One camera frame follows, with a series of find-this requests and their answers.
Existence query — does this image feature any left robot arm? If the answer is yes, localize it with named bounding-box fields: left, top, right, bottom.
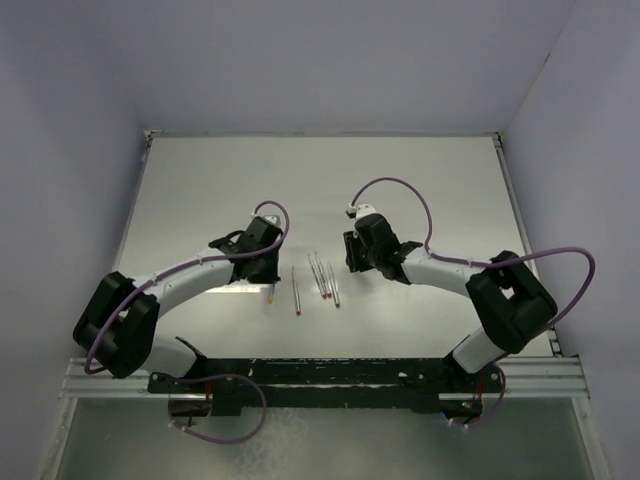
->
left=72, top=215, right=284, bottom=392

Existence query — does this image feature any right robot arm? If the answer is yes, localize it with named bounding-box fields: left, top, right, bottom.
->
left=343, top=205, right=558, bottom=391

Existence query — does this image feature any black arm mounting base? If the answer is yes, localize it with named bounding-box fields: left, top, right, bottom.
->
left=148, top=356, right=500, bottom=418

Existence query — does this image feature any red-end marker pen left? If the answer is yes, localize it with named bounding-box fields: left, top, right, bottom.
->
left=291, top=266, right=302, bottom=316

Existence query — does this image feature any red-end marker pen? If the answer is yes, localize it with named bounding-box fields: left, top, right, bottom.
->
left=314, top=251, right=333, bottom=298
left=291, top=266, right=302, bottom=316

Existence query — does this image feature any purple-end white marker pen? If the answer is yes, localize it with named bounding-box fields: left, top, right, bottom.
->
left=307, top=254, right=327, bottom=300

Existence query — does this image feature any green-end white marker pen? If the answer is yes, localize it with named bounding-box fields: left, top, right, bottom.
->
left=327, top=262, right=341, bottom=309

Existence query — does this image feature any red-end marker pen middle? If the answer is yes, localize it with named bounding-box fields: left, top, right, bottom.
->
left=314, top=251, right=333, bottom=298

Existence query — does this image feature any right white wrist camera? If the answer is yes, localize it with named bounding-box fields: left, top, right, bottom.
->
left=345, top=203, right=376, bottom=221

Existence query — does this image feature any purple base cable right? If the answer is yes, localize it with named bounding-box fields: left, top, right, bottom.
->
left=444, top=364, right=507, bottom=435

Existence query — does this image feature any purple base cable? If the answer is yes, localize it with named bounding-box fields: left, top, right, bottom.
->
left=166, top=375, right=268, bottom=445
left=444, top=364, right=507, bottom=435

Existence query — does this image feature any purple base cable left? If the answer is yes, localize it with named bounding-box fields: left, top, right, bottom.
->
left=166, top=375, right=268, bottom=445

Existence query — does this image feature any aluminium rail frame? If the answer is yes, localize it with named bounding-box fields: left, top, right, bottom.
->
left=61, top=357, right=589, bottom=398

